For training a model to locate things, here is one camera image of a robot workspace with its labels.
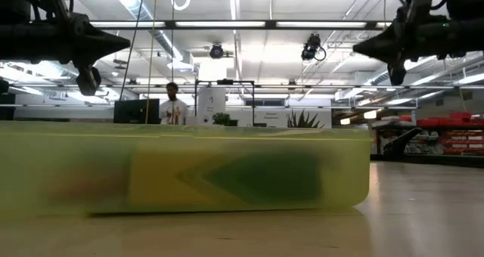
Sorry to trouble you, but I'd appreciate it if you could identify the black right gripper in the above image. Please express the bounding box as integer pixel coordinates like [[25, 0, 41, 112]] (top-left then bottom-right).
[[352, 14, 451, 66]]

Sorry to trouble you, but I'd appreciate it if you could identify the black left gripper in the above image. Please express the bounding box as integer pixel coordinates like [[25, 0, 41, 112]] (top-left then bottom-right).
[[26, 14, 132, 70]]

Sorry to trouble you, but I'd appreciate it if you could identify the yellow translucent pencil box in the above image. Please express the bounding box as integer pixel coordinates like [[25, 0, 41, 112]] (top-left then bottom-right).
[[0, 121, 371, 217]]

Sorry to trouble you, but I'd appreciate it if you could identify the yellow green crayon box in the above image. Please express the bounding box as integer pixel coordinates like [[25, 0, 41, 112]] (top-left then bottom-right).
[[130, 145, 326, 209]]

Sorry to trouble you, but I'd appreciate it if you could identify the black computer monitor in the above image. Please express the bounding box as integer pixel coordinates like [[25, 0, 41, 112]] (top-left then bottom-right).
[[113, 98, 160, 125]]

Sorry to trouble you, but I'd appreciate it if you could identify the person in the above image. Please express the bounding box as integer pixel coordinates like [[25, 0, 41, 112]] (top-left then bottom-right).
[[158, 82, 189, 126]]

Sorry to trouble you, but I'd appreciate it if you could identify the red storage bin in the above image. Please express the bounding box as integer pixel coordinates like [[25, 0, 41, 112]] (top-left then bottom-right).
[[415, 117, 451, 128], [448, 111, 473, 122]]

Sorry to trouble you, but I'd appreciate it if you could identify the artificial green succulent plant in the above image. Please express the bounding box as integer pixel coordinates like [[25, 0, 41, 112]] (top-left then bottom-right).
[[286, 109, 325, 129]]

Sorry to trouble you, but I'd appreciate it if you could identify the dark shelf unit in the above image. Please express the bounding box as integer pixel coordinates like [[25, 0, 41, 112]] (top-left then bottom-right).
[[372, 111, 484, 156]]

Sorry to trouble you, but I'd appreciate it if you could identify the white standing panel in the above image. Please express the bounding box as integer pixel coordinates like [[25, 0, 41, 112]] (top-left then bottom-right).
[[196, 86, 227, 126]]

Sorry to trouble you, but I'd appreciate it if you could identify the black box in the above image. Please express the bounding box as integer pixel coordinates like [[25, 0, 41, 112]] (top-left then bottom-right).
[[0, 93, 17, 121]]

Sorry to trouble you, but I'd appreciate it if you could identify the white printed banner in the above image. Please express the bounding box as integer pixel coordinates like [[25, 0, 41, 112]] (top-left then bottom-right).
[[253, 110, 288, 129]]

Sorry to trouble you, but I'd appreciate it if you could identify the small green potted plant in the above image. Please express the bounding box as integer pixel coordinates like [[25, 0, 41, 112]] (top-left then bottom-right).
[[212, 112, 231, 127]]

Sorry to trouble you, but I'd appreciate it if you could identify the thin black hanging cable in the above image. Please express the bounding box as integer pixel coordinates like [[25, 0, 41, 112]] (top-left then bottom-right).
[[119, 0, 147, 101]]

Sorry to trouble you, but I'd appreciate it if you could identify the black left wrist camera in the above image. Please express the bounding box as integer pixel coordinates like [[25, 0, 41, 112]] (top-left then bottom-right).
[[75, 66, 102, 97]]

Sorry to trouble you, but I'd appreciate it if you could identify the yellow hanging rope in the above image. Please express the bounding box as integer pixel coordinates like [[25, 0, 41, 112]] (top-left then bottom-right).
[[144, 0, 159, 125]]

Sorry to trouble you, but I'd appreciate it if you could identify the black overhead camera with cable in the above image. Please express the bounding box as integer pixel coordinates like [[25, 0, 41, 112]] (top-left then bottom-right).
[[301, 33, 327, 62]]

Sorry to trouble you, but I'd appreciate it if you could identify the round black ceiling camera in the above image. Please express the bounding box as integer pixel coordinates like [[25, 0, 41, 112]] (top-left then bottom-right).
[[209, 43, 225, 60]]

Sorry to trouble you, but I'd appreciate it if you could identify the black overhead frame bar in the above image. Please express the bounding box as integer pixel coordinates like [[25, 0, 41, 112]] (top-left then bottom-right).
[[88, 20, 394, 32]]

